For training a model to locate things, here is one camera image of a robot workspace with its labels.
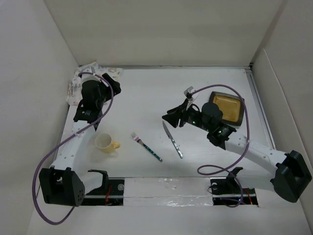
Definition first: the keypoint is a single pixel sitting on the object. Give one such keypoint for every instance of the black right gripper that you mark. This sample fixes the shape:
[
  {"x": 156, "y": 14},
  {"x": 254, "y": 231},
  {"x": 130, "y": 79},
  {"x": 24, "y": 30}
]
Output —
[{"x": 173, "y": 118}]

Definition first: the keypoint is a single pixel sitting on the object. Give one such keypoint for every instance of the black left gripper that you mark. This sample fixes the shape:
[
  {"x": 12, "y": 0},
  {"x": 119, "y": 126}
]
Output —
[{"x": 107, "y": 89}]

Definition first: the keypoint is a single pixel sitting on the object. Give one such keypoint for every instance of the floral patterned cloth placemat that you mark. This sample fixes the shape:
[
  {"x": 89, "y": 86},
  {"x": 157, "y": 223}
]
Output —
[{"x": 75, "y": 87}]

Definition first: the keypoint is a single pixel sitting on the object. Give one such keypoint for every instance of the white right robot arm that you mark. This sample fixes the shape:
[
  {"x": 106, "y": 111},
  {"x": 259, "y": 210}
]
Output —
[{"x": 287, "y": 173}]

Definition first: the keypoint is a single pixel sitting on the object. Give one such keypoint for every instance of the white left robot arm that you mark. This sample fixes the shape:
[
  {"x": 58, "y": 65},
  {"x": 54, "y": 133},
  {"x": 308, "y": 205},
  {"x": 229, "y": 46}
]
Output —
[{"x": 63, "y": 183}]

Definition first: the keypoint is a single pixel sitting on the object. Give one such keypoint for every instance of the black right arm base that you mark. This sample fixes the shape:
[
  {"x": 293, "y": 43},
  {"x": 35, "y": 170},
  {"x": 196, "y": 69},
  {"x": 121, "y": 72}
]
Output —
[{"x": 228, "y": 193}]

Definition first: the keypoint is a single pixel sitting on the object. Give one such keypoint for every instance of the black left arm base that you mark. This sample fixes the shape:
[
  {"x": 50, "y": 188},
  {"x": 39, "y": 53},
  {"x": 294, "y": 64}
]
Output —
[{"x": 110, "y": 195}]

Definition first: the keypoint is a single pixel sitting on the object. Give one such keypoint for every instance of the square black yellow plate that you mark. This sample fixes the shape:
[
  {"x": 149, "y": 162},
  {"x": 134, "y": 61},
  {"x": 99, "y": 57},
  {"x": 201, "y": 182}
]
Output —
[{"x": 231, "y": 107}]

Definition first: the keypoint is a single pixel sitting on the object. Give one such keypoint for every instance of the yellow ceramic mug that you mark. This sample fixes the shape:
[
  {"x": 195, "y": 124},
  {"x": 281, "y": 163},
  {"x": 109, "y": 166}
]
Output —
[{"x": 105, "y": 143}]

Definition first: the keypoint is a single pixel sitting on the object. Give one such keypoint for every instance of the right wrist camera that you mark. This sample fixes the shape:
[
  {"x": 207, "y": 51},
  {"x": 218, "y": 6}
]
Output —
[{"x": 189, "y": 93}]

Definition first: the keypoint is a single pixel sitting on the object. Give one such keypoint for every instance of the knife with patterned handle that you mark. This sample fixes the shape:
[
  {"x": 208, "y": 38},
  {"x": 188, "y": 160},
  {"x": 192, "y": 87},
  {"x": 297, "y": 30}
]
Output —
[{"x": 172, "y": 140}]

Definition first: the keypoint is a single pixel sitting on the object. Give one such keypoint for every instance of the fork with patterned handle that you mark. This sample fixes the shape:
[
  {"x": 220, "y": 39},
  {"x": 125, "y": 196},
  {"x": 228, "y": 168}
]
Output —
[{"x": 139, "y": 140}]

